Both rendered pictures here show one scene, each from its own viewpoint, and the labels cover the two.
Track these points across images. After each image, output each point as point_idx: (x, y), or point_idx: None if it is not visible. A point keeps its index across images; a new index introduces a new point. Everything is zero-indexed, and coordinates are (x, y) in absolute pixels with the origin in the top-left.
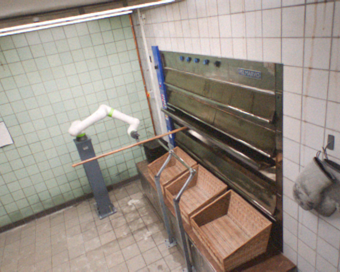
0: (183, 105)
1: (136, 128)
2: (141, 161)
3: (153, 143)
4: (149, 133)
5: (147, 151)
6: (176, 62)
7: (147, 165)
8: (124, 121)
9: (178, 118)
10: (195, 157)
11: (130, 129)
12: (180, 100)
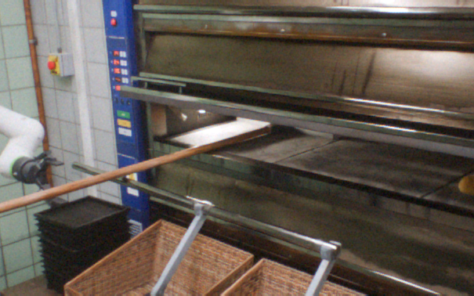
0: (213, 68)
1: (31, 153)
2: (21, 284)
3: (76, 213)
4: (81, 167)
5: (54, 242)
6: None
7: (47, 293)
8: None
9: (210, 101)
10: (240, 241)
11: (10, 155)
12: (200, 54)
